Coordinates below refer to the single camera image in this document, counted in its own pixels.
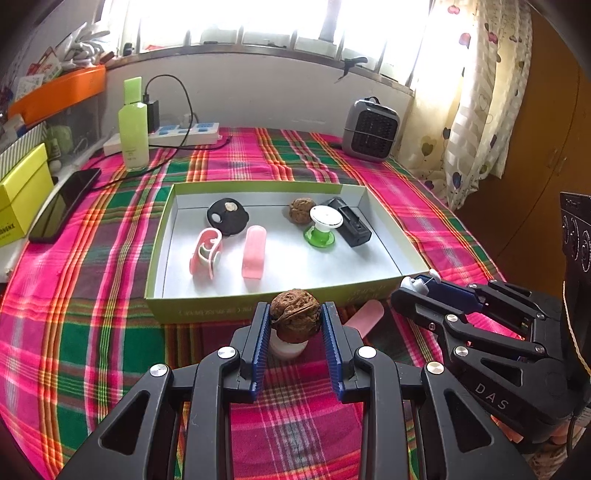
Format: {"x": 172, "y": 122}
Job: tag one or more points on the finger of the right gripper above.
{"x": 448, "y": 324}
{"x": 501, "y": 301}

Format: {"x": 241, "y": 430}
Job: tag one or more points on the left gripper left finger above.
{"x": 166, "y": 407}

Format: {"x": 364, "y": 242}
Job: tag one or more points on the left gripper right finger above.
{"x": 456, "y": 438}

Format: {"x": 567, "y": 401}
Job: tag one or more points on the pink clip case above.
{"x": 367, "y": 317}

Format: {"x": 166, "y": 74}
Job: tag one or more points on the small white round jar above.
{"x": 285, "y": 351}

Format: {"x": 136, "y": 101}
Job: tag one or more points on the black rectangular battery charger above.
{"x": 353, "y": 230}

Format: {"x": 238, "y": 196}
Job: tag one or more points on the brown walnut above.
{"x": 295, "y": 315}
{"x": 299, "y": 210}

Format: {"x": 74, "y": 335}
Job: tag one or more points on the white green spool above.
{"x": 326, "y": 220}

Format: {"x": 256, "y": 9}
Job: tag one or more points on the pink cable winder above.
{"x": 205, "y": 255}

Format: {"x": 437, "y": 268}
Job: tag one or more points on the pink oblong case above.
{"x": 254, "y": 252}

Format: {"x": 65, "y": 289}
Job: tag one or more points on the black round three-button device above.
{"x": 228, "y": 216}

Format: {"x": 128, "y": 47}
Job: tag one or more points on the person right hand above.
{"x": 544, "y": 456}

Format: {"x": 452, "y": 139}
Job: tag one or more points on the plaid pink green bedspread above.
{"x": 76, "y": 333}

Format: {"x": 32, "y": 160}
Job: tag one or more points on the green white cardboard box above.
{"x": 175, "y": 292}

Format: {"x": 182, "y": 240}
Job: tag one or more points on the heart patterned curtain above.
{"x": 469, "y": 82}

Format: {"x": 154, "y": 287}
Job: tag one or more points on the grey small space heater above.
{"x": 371, "y": 130}

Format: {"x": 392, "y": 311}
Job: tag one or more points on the black smartphone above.
{"x": 53, "y": 219}

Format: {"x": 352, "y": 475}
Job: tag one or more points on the black clip on windowsill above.
{"x": 351, "y": 63}

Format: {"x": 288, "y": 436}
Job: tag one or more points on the yellow green shoe box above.
{"x": 23, "y": 192}

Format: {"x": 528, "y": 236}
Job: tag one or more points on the white blue power strip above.
{"x": 172, "y": 136}

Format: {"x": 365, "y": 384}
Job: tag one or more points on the clear plastic storage bin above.
{"x": 74, "y": 130}

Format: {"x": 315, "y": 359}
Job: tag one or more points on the black power adapter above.
{"x": 153, "y": 116}

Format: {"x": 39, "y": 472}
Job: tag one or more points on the striped white gift box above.
{"x": 12, "y": 155}

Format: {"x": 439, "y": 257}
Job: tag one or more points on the green lotion bottle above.
{"x": 133, "y": 126}

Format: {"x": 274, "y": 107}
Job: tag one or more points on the orange storage bin lid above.
{"x": 59, "y": 94}

